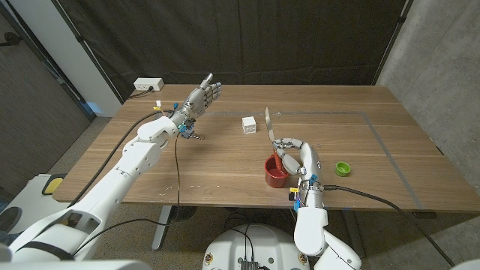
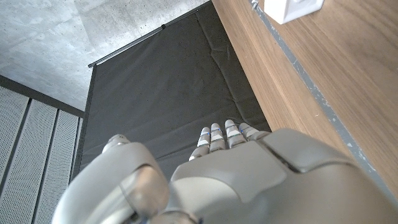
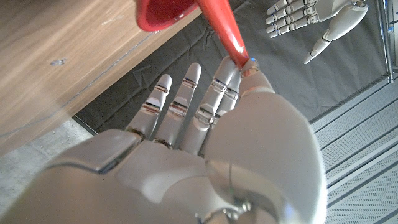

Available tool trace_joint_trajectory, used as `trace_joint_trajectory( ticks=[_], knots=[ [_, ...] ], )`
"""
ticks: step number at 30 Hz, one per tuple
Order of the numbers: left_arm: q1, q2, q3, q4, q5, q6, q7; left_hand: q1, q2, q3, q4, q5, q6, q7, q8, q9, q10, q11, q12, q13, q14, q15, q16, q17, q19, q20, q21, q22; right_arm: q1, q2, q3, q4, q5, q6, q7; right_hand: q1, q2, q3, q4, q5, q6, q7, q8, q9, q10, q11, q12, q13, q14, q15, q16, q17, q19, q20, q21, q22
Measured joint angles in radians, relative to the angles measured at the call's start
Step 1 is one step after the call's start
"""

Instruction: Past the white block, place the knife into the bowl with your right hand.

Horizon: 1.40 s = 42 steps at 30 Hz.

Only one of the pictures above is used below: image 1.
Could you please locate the yellow foot pedal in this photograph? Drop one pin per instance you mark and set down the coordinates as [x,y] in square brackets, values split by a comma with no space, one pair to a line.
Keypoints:
[53,185]

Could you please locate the black backdrop stand pole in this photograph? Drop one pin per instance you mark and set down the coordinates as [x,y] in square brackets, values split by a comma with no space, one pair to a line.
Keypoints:
[90,52]
[392,41]

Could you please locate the white block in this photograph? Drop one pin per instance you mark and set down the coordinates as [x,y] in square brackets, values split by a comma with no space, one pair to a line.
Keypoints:
[249,125]

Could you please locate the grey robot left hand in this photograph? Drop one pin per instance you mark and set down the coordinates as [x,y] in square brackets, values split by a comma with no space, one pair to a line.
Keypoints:
[198,101]

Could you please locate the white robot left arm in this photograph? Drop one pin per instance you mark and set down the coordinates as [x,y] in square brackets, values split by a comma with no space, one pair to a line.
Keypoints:
[112,187]

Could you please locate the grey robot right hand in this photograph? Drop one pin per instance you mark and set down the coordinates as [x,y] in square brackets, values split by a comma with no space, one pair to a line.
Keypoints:
[310,161]

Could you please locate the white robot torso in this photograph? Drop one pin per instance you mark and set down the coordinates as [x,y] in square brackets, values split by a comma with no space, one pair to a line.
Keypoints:
[255,245]

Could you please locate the black box on torso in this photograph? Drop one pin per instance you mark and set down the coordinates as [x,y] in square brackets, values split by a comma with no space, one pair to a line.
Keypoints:
[249,264]

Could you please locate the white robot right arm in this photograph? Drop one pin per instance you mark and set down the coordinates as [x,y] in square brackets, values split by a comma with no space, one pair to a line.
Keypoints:
[311,228]

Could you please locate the white power strip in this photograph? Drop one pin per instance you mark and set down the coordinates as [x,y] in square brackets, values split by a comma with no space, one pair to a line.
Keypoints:
[148,83]

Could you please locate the black backdrop curtain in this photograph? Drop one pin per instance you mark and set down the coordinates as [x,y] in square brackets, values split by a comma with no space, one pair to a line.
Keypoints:
[240,41]

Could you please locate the red cup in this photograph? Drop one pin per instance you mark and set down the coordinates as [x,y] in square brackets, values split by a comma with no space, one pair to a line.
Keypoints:
[273,179]

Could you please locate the white floor platform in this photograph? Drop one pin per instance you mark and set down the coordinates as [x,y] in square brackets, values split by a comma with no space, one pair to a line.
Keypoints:
[33,210]

